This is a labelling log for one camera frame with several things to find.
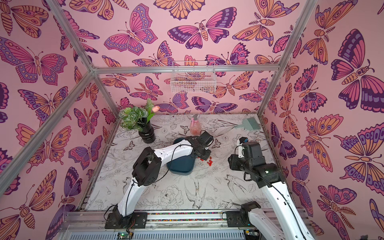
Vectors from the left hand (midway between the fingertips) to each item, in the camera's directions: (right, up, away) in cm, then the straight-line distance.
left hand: (208, 154), depth 94 cm
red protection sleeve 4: (-4, -4, +1) cm, 5 cm away
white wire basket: (-10, +49, +1) cm, 50 cm away
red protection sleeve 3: (0, -5, 0) cm, 5 cm away
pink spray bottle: (-8, +17, +21) cm, 28 cm away
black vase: (-39, +13, +3) cm, 42 cm away
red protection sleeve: (+1, -2, +1) cm, 3 cm away
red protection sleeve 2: (+2, -5, 0) cm, 5 cm away
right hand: (+9, +2, -21) cm, 23 cm away
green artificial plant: (-42, +23, -9) cm, 49 cm away
